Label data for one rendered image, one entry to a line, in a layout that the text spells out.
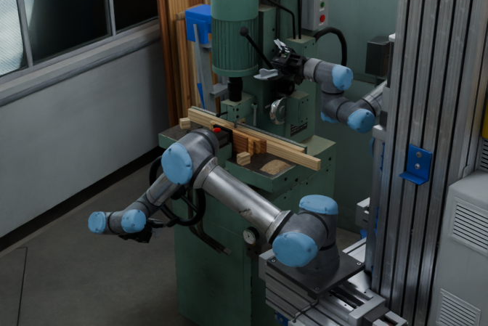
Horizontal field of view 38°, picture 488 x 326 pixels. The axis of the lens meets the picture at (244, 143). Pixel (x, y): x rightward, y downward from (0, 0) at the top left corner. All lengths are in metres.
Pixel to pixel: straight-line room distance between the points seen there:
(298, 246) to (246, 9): 0.96
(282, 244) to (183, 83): 2.32
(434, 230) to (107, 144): 2.58
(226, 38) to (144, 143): 2.00
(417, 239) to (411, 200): 0.12
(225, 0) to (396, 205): 0.97
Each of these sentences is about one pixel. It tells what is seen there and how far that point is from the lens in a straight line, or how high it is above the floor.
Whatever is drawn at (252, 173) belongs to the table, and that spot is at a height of 0.89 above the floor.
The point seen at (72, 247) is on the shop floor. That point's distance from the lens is 3.92.
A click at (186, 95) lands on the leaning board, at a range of 4.28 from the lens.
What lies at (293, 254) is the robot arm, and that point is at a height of 0.98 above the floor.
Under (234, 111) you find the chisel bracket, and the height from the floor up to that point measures 1.05.
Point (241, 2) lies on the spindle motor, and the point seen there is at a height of 1.48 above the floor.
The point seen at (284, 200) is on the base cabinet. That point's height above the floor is 0.68.
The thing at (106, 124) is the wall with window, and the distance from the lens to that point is 4.23.
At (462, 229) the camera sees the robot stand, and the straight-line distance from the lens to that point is 1.98.
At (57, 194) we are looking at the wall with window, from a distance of 4.10.
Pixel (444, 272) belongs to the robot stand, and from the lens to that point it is 2.09.
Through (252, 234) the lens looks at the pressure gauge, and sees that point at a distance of 2.69.
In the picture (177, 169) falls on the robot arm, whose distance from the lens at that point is 2.12.
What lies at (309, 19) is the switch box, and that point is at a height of 1.36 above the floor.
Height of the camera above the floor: 2.17
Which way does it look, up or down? 26 degrees down
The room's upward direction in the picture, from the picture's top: straight up
